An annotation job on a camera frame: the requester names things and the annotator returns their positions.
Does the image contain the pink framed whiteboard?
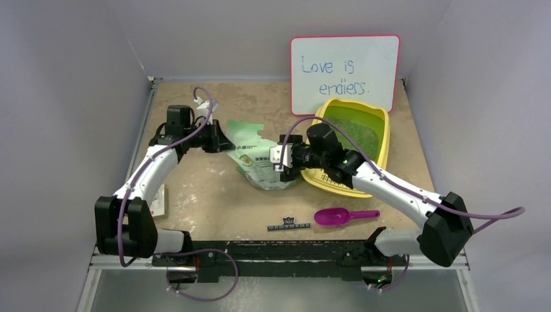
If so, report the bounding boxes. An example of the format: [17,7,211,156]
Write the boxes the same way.
[290,34,401,116]

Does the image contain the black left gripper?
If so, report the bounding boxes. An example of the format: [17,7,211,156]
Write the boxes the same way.
[183,120,234,153]

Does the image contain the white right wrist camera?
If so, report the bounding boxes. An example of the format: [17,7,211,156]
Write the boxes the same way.
[269,144,293,172]

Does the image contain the small white red card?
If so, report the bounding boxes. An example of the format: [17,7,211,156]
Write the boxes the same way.
[149,184,166,217]

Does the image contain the green cat litter granules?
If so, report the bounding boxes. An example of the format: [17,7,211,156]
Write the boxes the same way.
[329,117,379,161]

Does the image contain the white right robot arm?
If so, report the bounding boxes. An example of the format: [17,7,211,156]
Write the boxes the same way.
[269,123,474,267]

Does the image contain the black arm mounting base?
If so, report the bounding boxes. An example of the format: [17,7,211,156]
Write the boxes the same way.
[152,237,406,284]

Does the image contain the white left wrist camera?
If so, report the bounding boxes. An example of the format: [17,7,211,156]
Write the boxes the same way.
[194,97,219,119]

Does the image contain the green cat litter bag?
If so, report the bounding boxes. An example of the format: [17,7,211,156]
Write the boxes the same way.
[225,119,299,190]

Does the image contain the yellow sifting litter tray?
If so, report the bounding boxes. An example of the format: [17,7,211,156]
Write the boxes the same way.
[301,98,390,198]

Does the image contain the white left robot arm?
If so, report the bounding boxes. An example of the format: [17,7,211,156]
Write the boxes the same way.
[94,100,235,266]

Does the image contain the purple plastic litter scoop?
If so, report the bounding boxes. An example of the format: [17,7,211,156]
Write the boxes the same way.
[314,207,381,226]

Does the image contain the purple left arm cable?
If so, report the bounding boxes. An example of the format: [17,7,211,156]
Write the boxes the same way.
[117,86,216,268]

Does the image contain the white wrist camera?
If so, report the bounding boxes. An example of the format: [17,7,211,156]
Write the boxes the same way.
[269,144,293,172]
[194,97,219,119]

